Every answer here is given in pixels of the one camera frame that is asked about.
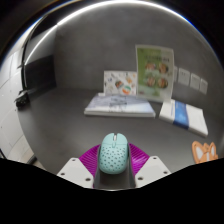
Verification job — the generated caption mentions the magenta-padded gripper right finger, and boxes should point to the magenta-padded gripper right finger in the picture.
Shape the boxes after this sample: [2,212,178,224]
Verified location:
[128,143,172,189]

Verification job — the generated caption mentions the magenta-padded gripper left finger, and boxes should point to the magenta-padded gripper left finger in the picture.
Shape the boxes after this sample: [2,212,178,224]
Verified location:
[56,143,101,189]

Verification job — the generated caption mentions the mint green perforated computer mouse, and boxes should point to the mint green perforated computer mouse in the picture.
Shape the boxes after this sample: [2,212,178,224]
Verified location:
[97,132,130,175]

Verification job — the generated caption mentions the white book with blue band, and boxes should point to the white book with blue band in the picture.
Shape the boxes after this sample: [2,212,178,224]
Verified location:
[158,98,209,138]

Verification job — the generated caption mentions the grey flat book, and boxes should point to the grey flat book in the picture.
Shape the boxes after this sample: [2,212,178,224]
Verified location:
[83,92,157,119]

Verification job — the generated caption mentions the white card with colourful stickers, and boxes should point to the white card with colourful stickers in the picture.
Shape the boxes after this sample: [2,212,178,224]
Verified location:
[102,70,138,97]

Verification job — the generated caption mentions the green standing food poster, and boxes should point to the green standing food poster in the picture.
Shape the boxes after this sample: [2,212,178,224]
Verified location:
[134,44,175,103]

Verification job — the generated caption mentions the black flat monitor panel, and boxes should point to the black flat monitor panel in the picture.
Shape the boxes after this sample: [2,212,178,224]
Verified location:
[24,54,57,98]

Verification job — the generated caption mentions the white wall socket plates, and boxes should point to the white wall socket plates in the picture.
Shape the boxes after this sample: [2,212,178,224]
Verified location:
[173,65,209,95]

